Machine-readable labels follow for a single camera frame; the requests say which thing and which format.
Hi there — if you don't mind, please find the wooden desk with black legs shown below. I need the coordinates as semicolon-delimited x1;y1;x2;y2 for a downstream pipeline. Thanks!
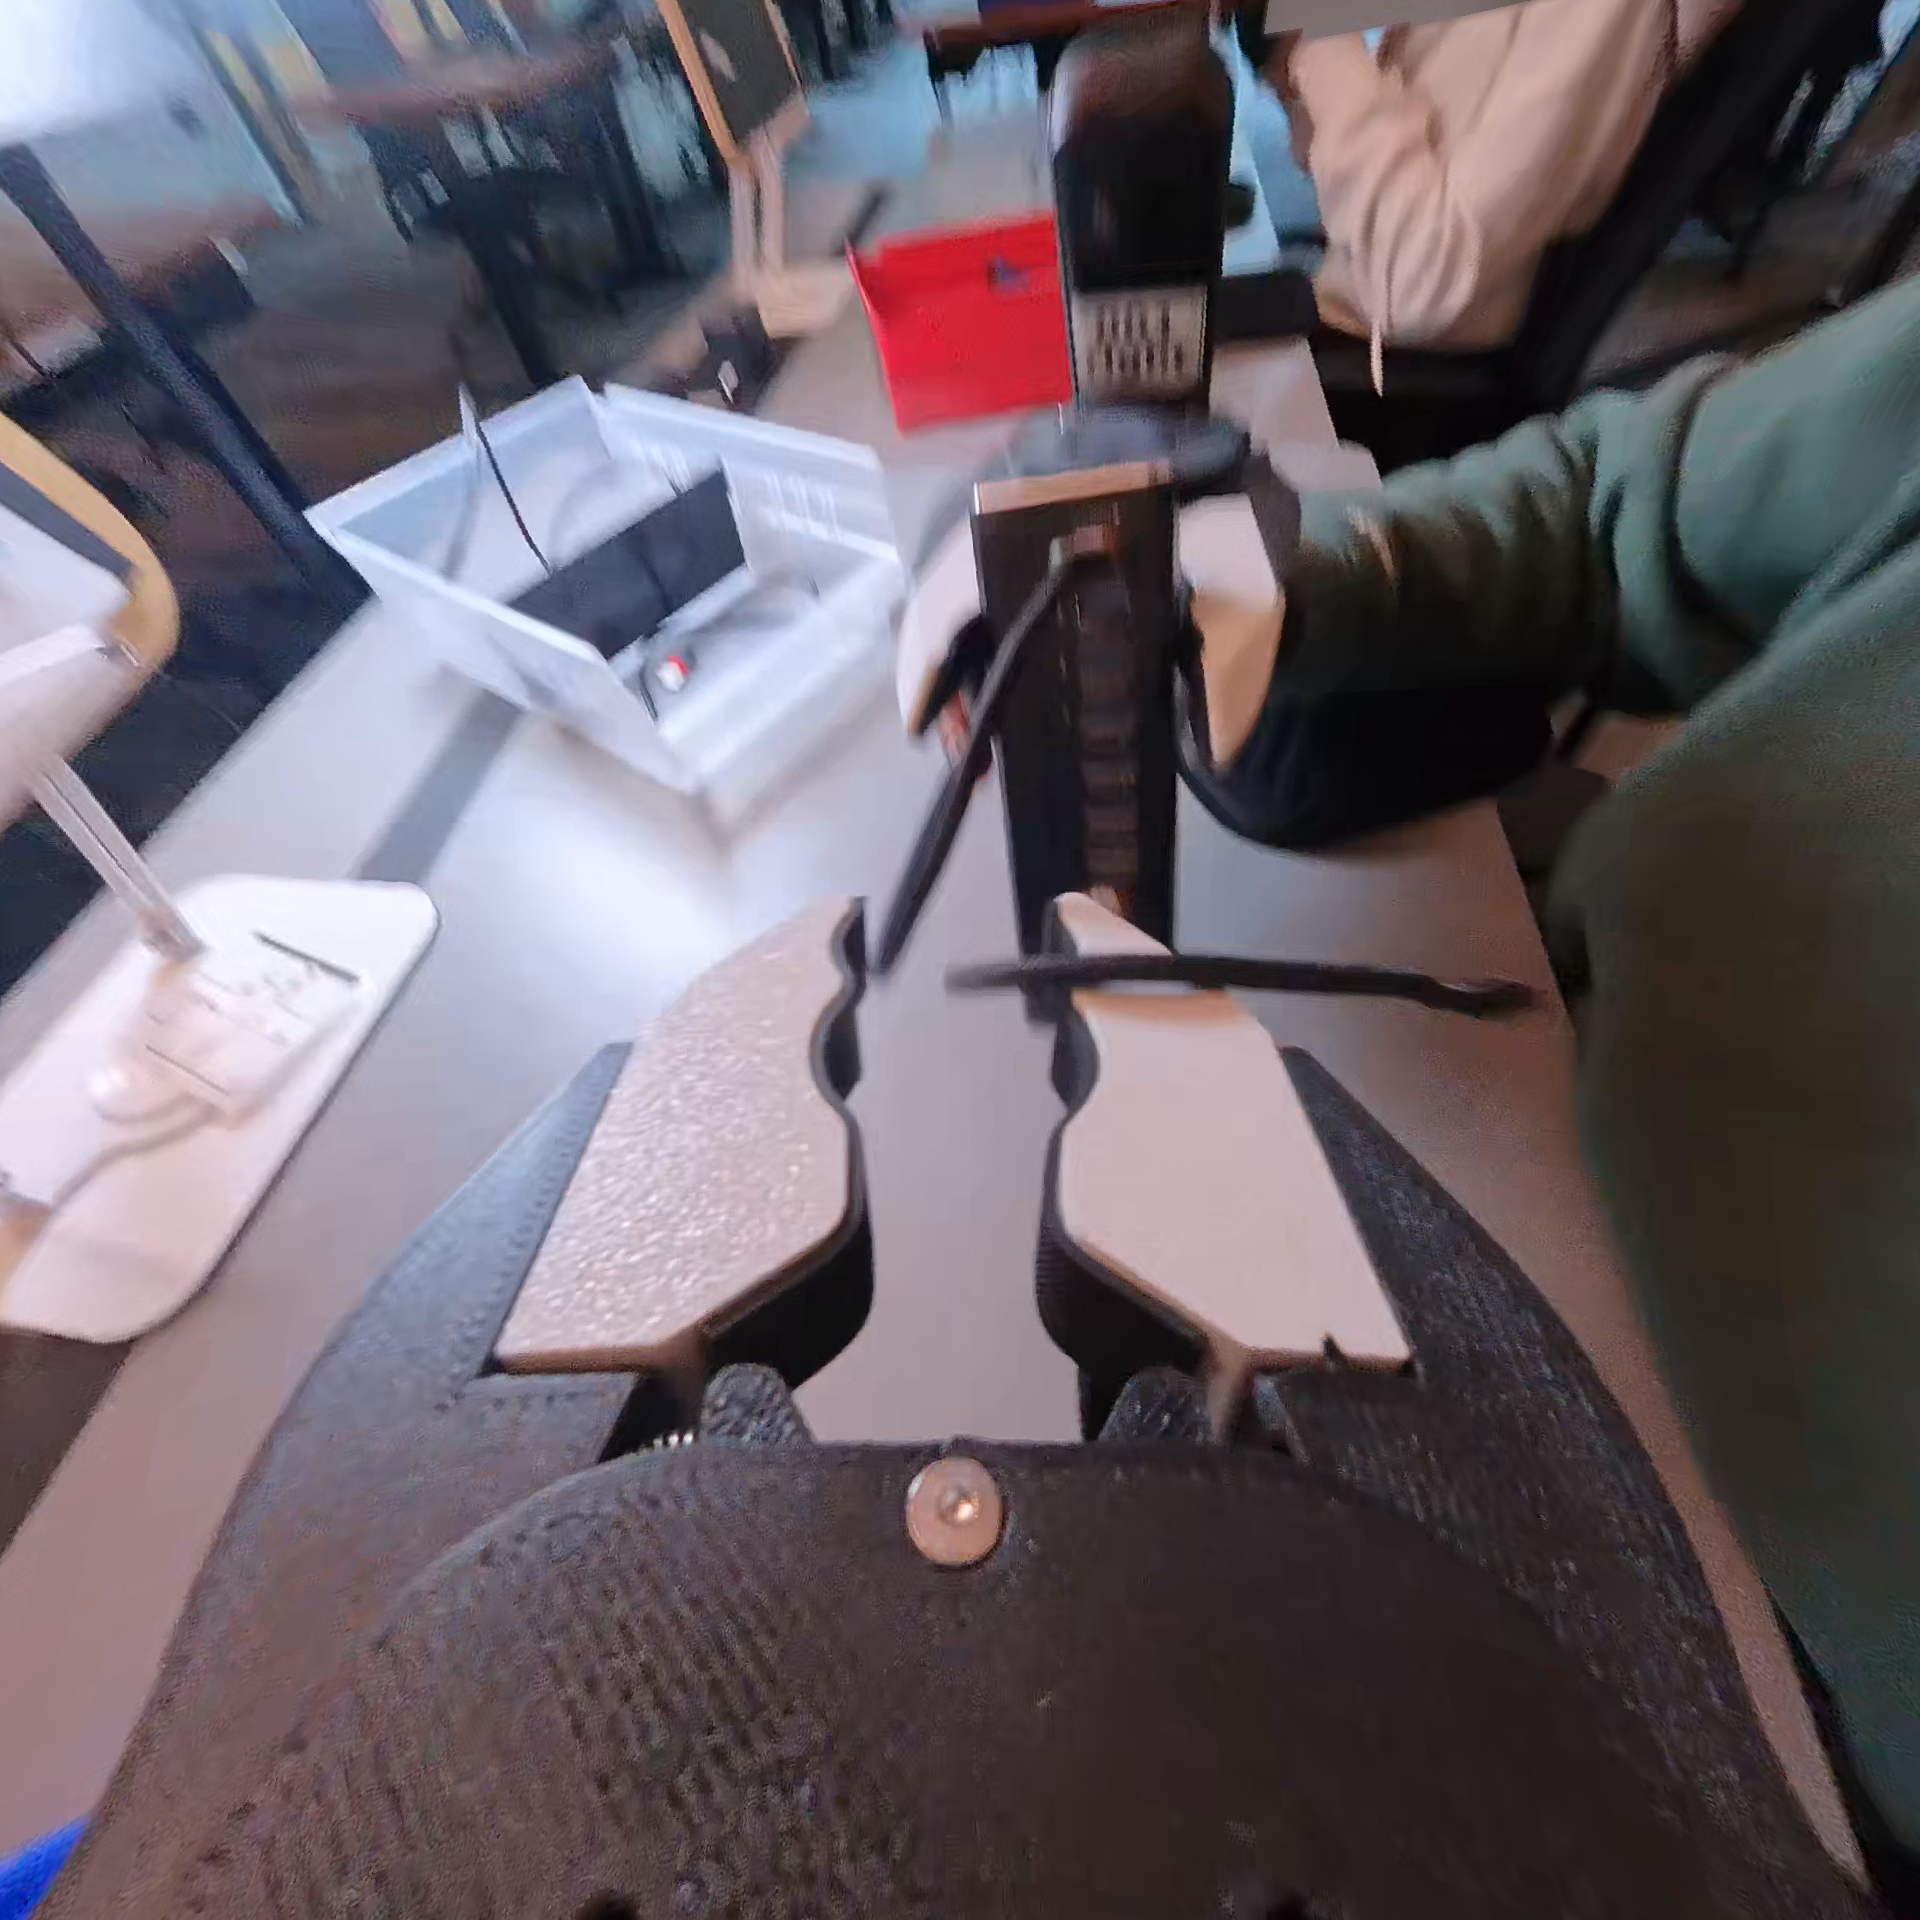
298;44;664;351

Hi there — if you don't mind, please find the wooden document stand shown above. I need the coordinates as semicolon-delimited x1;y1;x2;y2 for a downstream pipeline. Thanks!
657;0;863;343

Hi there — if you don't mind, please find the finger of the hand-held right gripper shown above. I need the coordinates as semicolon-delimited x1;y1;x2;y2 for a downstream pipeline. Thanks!
1179;494;1293;766
895;559;995;737

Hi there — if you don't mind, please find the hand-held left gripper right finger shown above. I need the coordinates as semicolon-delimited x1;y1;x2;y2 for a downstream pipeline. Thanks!
1035;890;1416;1443

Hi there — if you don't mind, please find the black bin divider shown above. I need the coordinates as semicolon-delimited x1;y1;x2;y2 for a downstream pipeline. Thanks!
509;471;747;663

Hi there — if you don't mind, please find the clear plastic bin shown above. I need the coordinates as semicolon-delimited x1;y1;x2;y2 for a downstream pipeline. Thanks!
308;375;906;821

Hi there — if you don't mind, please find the black USB hub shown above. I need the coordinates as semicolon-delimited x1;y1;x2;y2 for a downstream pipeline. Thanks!
966;459;1188;1022

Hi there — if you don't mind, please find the black chair armrest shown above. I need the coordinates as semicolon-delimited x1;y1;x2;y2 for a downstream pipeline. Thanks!
1211;271;1327;351

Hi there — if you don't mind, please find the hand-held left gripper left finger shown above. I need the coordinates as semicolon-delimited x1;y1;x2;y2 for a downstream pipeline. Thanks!
492;900;874;1449

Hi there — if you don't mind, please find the white grid sheet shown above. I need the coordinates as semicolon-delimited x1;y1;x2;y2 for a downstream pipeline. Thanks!
88;957;362;1122

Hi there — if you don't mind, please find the red plastic bin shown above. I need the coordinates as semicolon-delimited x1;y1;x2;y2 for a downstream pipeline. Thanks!
850;215;1081;436

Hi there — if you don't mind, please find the person's right forearm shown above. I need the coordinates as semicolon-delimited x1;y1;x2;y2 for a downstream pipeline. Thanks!
1288;279;1920;725

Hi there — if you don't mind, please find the braided cable with orange plug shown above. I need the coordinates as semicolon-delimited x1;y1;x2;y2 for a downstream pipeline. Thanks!
871;532;1119;973
946;954;1538;1024

